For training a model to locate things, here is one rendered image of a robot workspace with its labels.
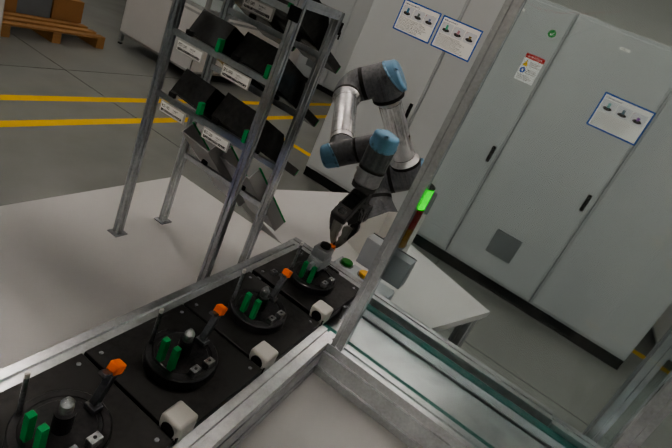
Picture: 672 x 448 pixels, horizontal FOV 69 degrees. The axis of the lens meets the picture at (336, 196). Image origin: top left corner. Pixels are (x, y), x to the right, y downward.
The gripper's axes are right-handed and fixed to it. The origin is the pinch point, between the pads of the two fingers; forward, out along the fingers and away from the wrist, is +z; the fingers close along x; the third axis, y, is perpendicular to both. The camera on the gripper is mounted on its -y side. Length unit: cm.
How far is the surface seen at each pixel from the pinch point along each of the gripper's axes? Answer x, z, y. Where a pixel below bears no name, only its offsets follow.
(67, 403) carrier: 0, 2, -81
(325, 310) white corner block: -10.8, 8.3, -16.9
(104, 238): 52, 21, -32
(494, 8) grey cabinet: 58, -98, 295
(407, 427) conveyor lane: -42, 17, -23
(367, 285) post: -18.7, -7.6, -22.2
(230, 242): 33.5, 21.4, 2.0
